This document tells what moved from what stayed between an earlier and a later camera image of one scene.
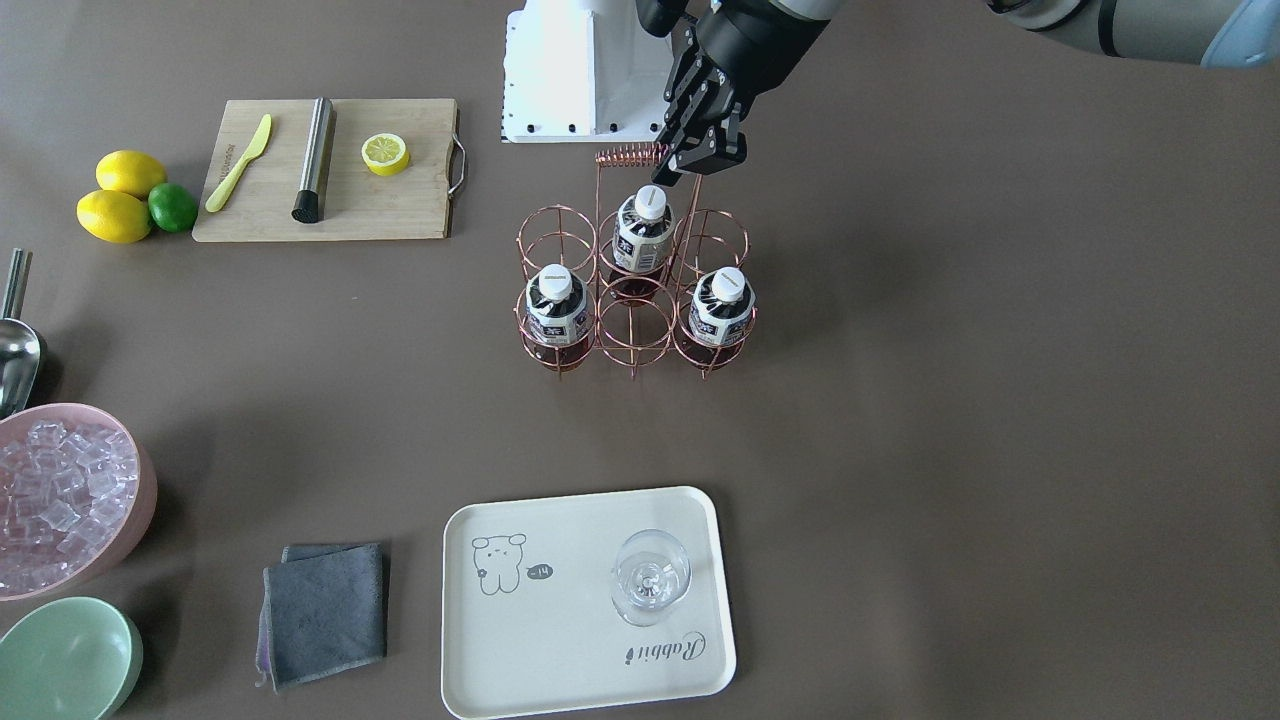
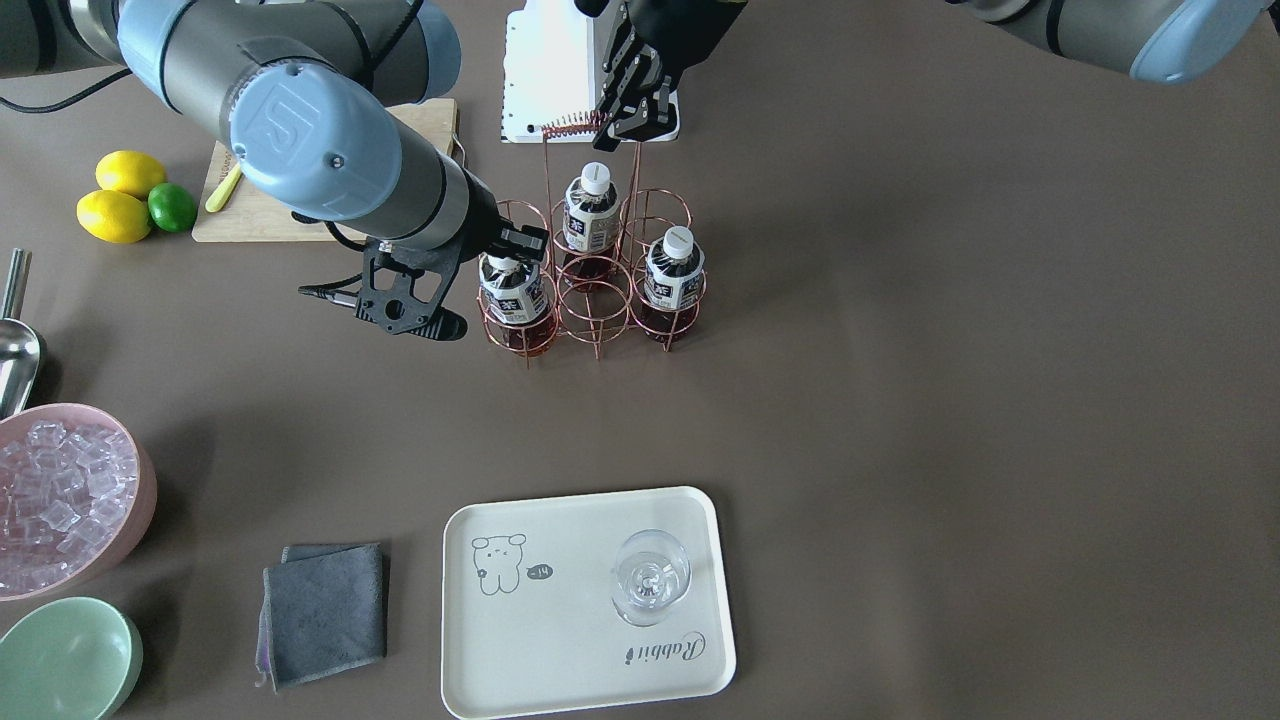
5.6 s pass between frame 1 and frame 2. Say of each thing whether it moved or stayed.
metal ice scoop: stayed
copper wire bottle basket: moved
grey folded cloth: stayed
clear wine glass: stayed
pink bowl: stayed
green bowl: stayed
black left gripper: moved
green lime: stayed
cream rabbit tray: stayed
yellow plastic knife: stayed
